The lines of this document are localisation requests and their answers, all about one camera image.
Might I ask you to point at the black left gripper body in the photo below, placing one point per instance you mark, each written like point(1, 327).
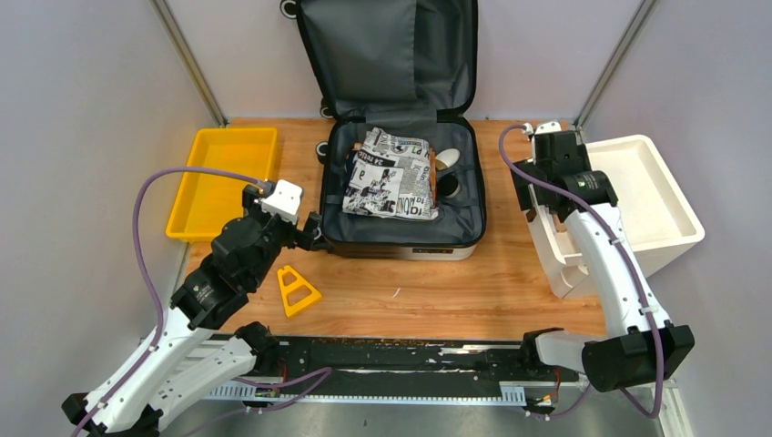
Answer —
point(279, 231)

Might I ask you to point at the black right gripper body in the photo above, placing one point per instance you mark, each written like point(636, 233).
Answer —
point(525, 192)

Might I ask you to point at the white oval cosmetic case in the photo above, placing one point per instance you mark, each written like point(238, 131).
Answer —
point(446, 159)

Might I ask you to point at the black round cosmetic jar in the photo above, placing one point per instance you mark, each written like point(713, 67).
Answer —
point(448, 186)

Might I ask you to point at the white drawer storage box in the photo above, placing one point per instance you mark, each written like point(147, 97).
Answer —
point(658, 221)

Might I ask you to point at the space astronaut hardshell suitcase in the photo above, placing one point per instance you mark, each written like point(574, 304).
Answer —
point(409, 68)

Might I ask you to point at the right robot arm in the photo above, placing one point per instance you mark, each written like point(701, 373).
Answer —
point(643, 344)

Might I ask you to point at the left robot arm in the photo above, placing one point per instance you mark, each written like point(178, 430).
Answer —
point(145, 395)

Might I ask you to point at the yellow triangular plastic stand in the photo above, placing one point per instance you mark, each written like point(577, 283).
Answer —
point(297, 293)

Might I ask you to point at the yellow plastic tray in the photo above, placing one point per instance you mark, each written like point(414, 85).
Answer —
point(205, 203)

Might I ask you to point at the newspaper print folded cloth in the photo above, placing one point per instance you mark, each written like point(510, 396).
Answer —
point(389, 179)

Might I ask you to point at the orange folded garment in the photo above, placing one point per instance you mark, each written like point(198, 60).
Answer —
point(433, 177)

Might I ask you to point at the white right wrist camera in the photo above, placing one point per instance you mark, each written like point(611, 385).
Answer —
point(546, 128)

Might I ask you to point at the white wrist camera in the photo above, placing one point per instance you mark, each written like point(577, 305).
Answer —
point(284, 201)
point(546, 128)

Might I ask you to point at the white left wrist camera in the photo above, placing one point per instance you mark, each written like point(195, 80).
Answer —
point(284, 201)

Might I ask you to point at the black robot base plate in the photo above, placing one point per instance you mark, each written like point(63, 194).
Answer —
point(409, 369)

